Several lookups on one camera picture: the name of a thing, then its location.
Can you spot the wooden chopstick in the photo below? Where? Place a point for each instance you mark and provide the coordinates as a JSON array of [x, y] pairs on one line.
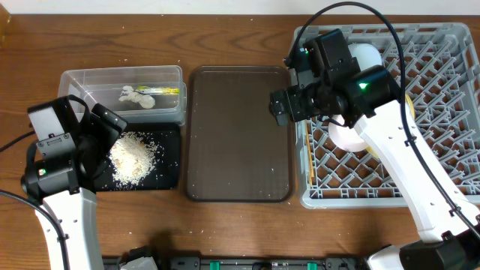
[[307, 141], [311, 175]]

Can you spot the light blue bowl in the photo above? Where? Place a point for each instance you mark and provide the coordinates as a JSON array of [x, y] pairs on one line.
[[366, 54]]

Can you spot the crumpled white tissue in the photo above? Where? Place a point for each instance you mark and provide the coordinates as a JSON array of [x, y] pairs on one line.
[[128, 93]]

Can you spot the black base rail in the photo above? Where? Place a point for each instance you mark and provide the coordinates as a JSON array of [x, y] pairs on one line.
[[190, 260]]

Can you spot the yellow plate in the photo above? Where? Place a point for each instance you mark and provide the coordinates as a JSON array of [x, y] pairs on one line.
[[413, 114]]

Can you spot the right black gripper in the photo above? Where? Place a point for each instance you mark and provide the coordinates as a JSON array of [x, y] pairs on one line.
[[277, 106]]

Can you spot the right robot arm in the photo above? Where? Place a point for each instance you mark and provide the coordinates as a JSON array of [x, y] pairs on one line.
[[366, 108]]

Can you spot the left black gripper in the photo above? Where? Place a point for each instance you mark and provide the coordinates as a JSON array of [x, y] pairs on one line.
[[103, 122]]

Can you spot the pink bowl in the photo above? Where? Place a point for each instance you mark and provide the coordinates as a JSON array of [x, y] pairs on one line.
[[346, 138]]

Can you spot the cooked rice pile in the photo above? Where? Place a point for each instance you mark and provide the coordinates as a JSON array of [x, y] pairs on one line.
[[133, 158]]

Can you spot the green yellow wrapper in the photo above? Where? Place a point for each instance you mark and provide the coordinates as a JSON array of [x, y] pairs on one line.
[[145, 90]]

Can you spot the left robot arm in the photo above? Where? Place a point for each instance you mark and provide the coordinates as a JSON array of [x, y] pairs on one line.
[[67, 209]]

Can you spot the black waste tray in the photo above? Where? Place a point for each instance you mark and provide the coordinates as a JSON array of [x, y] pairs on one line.
[[165, 175]]

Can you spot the clear plastic waste bin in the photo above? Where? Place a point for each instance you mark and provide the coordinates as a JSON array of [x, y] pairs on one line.
[[104, 86]]

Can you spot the dark brown serving tray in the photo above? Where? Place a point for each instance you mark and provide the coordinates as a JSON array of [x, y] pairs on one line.
[[236, 151]]

